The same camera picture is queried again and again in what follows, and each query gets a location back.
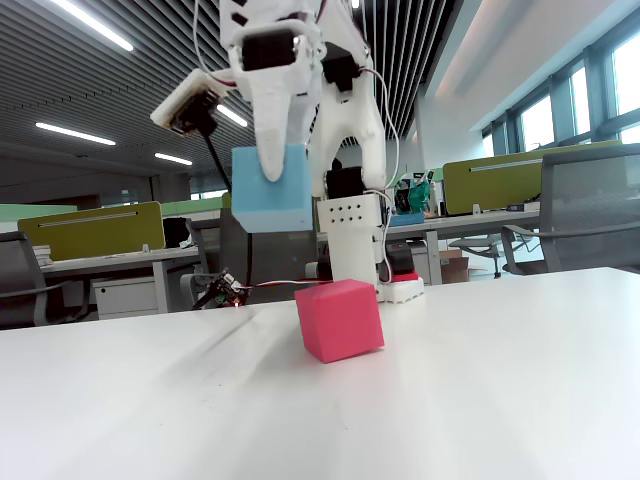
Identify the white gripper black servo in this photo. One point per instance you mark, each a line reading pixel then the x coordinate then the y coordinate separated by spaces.
pixel 268 79

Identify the blue foam cube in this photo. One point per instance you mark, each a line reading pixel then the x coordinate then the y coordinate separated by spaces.
pixel 280 200

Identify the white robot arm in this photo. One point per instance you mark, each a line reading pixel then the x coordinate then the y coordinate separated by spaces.
pixel 350 115

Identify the red foam cube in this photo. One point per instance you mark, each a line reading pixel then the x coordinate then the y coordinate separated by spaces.
pixel 340 320

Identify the stack of books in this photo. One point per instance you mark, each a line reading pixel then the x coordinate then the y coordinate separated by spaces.
pixel 42 255

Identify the dark office chair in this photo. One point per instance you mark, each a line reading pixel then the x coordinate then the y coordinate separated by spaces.
pixel 15 280
pixel 280 265

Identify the green bag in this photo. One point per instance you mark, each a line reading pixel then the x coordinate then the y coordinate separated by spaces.
pixel 417 195

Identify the blue box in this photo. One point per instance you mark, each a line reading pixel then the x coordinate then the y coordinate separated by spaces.
pixel 407 220

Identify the black bag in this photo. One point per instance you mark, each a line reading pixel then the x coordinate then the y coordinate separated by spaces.
pixel 175 232

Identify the black controller board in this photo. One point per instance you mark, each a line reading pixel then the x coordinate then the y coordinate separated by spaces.
pixel 222 290

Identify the white office desk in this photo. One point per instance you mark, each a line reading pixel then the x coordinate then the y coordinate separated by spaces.
pixel 100 262
pixel 475 222

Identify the olive green desk divider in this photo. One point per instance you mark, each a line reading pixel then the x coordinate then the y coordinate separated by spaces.
pixel 500 185
pixel 100 230

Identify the small grey office chair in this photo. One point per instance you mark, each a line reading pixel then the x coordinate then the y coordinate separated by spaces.
pixel 475 243

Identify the brown cardboard box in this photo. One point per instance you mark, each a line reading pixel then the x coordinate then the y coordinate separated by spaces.
pixel 455 270

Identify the grey mesh office chair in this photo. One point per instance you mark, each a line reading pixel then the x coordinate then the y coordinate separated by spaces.
pixel 590 190

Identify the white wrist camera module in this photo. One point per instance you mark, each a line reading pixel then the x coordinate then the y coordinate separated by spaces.
pixel 192 102

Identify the white drawer pedestal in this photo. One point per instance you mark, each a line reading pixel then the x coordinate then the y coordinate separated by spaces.
pixel 125 300

